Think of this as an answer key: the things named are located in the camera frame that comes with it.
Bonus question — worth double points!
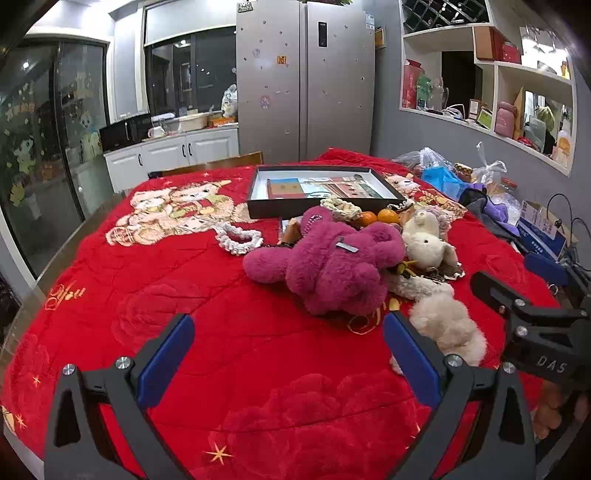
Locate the red printed blanket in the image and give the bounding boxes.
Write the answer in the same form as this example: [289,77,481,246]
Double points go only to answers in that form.
[0,148,568,480]

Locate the white lace scrunchie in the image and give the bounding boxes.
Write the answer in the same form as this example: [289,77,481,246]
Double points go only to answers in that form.
[215,222,265,256]

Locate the dark kitchen window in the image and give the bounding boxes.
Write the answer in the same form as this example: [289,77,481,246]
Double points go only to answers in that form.
[144,25,237,116]

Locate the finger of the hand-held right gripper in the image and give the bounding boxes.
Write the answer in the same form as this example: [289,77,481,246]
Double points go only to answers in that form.
[524,253,591,308]
[470,271,591,335]

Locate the glass pitcher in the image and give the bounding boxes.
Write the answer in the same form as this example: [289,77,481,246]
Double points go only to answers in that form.
[429,78,450,112]

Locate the white kitchen cabinet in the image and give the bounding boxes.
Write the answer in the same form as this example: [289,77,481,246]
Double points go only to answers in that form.
[104,127,240,193]

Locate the blue and white box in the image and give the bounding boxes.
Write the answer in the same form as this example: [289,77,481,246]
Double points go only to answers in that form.
[515,200,568,261]

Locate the purple plush cloth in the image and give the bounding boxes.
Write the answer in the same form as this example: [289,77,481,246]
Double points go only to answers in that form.
[480,185,522,232]

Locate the blue plastic bag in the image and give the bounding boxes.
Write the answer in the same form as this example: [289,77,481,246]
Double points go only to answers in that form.
[421,166,467,199]

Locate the white wall shelf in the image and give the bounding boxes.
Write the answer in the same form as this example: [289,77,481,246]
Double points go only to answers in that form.
[398,0,578,178]

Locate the cream plush bunny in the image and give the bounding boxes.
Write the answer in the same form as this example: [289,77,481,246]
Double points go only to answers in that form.
[401,210,462,278]

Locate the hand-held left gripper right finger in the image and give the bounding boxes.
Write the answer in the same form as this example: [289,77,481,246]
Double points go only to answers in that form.
[383,310,539,480]

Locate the magenta plush bunny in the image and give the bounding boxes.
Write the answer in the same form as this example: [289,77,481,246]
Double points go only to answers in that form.
[242,205,407,317]

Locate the knotted clear plastic bag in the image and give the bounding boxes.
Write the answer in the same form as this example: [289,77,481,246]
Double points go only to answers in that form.
[471,142,509,185]

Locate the red gift box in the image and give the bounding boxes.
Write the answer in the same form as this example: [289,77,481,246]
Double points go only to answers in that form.
[402,60,423,109]

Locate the glass sliding door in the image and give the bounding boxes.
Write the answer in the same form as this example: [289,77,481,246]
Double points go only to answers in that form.
[0,39,112,278]

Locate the beige fluffy plush toy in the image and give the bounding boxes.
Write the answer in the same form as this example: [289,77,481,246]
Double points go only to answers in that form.
[409,293,488,374]

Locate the brown flat box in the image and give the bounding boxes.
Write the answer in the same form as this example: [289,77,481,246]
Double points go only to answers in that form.
[475,25,504,62]

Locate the printed plastic bag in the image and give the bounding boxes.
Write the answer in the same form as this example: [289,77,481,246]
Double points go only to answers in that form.
[221,84,238,118]

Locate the pink bag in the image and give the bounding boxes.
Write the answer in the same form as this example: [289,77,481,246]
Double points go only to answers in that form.
[495,102,519,138]

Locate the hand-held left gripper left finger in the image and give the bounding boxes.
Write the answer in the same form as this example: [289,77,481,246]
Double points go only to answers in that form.
[44,314,197,480]

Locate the grey cloth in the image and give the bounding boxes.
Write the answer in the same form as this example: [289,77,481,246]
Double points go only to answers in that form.
[459,187,518,241]

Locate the wooden chair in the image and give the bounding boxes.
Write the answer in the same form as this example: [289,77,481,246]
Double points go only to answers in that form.
[148,151,264,178]

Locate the silver two-door fridge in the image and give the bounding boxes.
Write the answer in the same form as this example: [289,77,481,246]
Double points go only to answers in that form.
[235,2,377,164]

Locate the person's right hand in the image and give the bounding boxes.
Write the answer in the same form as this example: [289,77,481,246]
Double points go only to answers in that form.
[533,382,588,440]

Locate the black shallow tray box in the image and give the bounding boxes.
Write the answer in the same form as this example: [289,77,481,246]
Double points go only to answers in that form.
[247,165,407,220]

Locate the black cable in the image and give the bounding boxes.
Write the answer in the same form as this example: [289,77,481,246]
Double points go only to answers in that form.
[547,194,578,241]

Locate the black microwave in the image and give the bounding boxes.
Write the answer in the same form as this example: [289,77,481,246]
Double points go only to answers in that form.
[99,113,153,152]

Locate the cream knitted scrunchie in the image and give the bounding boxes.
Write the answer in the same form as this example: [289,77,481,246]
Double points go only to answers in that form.
[320,196,363,222]

